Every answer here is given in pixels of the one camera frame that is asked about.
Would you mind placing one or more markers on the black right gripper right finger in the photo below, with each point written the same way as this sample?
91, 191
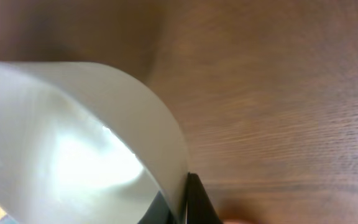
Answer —
199, 207

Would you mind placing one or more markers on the cream plastic bowl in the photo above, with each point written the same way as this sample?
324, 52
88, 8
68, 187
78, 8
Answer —
84, 142

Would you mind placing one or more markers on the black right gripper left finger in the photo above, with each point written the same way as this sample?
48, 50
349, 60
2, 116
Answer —
158, 212

